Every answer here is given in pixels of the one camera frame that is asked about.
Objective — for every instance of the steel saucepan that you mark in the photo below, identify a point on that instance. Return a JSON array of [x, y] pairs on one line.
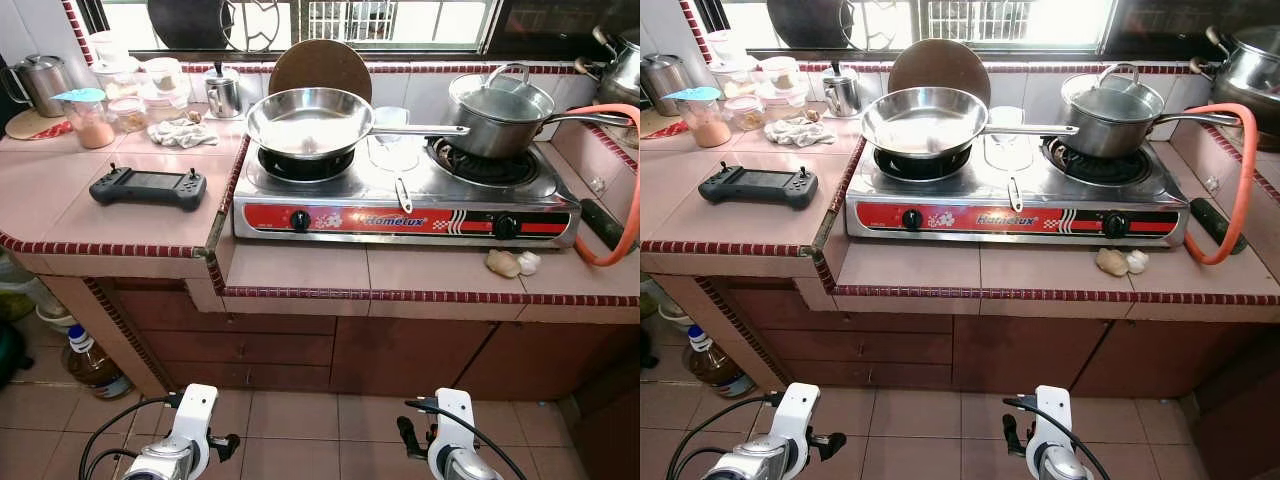
[[500, 137], [1110, 137]]

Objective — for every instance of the blue-lidded container pink powder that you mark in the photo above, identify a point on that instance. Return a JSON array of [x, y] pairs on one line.
[[95, 130], [712, 128]]

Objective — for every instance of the steel two-burner gas stove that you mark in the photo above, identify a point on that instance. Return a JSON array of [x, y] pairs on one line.
[[1010, 218], [400, 220]]

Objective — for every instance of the white garlic bulb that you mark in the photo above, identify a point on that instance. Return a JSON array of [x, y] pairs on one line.
[[1138, 262], [529, 262]]

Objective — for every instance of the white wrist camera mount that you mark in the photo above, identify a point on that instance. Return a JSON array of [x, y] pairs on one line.
[[195, 410], [455, 415], [1053, 412], [797, 408]]

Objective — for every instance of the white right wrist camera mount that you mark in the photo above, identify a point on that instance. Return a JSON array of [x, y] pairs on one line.
[[1053, 412], [455, 415]]

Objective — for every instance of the large steel kettle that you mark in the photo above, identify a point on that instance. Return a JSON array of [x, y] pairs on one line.
[[622, 70], [1255, 75]]

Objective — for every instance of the small metal utensil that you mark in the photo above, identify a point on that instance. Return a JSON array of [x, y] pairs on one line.
[[404, 200], [1016, 198]]

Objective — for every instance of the steel frying pan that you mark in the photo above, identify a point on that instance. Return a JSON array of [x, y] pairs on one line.
[[300, 135], [920, 130]]

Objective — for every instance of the window with metal grille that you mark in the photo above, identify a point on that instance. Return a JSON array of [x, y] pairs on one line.
[[350, 25], [970, 25]]

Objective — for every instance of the crumpled white cloth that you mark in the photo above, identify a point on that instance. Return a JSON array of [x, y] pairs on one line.
[[800, 132], [180, 133]]

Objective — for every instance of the clear glass jug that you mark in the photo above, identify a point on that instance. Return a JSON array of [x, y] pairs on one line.
[[392, 150], [1008, 150]]

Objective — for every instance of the brown liquid plastic bottle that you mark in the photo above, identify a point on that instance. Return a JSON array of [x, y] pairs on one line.
[[718, 368], [95, 370]]

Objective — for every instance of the round woven coaster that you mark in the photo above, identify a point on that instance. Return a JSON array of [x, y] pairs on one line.
[[655, 128], [25, 128]]

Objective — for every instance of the clear plastic food container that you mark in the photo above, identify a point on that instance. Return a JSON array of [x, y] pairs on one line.
[[782, 75], [735, 78], [747, 113], [128, 115], [108, 48], [725, 45], [165, 75], [117, 82]]

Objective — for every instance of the black oblong lighter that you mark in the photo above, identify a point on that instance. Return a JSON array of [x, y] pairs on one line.
[[1215, 225], [603, 225]]

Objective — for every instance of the glass saucepan lid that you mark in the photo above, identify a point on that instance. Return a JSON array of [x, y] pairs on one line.
[[500, 100], [1112, 100]]

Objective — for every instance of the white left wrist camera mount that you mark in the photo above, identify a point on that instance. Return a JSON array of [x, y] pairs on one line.
[[195, 410], [797, 408]]

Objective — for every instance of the brown wooden base cabinet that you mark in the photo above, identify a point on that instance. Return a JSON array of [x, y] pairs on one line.
[[400, 350], [1020, 355]]

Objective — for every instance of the round brown wooden board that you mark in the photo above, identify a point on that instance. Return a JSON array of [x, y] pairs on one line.
[[320, 65], [940, 65]]

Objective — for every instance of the black handheld controller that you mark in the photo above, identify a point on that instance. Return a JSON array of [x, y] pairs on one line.
[[760, 185], [150, 187]]

